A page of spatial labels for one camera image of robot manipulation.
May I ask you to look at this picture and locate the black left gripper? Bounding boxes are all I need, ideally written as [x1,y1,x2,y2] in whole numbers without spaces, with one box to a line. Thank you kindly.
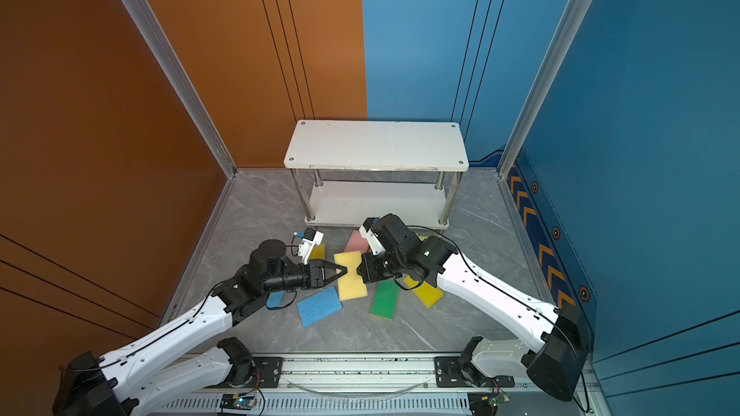
[263,259,348,297]

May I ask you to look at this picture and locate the pale yellow sponge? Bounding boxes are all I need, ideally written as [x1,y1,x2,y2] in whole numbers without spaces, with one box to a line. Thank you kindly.
[335,252,368,302]

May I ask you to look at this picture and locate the green sponge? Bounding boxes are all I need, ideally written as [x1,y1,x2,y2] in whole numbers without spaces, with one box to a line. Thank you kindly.
[370,279,400,320]

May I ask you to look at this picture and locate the blue sponge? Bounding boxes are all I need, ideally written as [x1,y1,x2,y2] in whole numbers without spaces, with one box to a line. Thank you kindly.
[266,291,286,310]
[297,286,342,327]

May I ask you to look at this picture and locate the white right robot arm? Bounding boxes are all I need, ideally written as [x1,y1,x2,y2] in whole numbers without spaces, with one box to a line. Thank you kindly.
[357,214,594,402]

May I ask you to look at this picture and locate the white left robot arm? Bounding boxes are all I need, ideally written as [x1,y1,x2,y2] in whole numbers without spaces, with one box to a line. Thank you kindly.
[52,239,347,415]

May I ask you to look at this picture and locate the white two-tier shelf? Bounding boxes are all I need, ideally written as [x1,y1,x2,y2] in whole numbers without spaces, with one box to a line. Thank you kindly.
[284,119,469,230]

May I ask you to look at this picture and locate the yellow sponge near left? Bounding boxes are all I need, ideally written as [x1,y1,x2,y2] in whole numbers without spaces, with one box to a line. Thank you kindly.
[309,244,326,260]

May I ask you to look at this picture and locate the pink sponge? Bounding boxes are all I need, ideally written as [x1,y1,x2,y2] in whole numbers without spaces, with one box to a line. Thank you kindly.
[344,230,369,253]

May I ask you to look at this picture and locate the bright yellow sponge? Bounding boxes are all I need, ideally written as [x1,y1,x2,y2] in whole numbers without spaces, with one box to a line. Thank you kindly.
[403,277,444,309]

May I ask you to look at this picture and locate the green circuit board left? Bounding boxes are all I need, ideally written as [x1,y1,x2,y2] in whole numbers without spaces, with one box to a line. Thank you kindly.
[218,393,258,414]

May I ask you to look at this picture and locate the green circuit board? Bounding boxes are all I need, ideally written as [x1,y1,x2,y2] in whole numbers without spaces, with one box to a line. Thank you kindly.
[468,393,511,416]
[218,393,258,414]

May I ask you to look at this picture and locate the green circuit board right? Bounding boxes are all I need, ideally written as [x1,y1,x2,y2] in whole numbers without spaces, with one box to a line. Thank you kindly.
[468,393,511,416]

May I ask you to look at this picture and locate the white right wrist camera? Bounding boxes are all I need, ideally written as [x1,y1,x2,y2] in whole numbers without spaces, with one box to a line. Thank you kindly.
[358,217,385,255]

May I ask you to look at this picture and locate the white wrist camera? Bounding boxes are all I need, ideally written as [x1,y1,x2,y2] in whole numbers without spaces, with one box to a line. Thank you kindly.
[358,217,385,255]
[293,228,324,264]

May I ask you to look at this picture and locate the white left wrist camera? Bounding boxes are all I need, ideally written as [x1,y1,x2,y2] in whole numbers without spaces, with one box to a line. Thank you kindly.
[293,228,324,264]

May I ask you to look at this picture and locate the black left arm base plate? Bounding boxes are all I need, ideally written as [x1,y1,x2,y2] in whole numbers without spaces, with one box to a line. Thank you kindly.
[251,356,284,389]

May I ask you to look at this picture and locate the aluminium front rail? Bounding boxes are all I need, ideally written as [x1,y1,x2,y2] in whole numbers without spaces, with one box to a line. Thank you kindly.
[148,352,610,415]

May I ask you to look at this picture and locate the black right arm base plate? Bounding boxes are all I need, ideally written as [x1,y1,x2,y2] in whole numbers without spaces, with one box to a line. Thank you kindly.
[433,356,516,389]

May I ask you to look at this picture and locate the aluminium corner post right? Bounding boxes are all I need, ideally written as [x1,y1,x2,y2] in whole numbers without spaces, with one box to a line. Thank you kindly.
[496,0,615,179]

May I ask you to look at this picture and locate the aluminium corner post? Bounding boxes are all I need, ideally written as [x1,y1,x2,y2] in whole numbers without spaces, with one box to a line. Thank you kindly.
[496,0,615,179]
[93,0,239,179]

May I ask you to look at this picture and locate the aluminium corner post left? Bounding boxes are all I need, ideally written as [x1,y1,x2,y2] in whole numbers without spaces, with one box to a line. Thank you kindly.
[93,0,239,179]

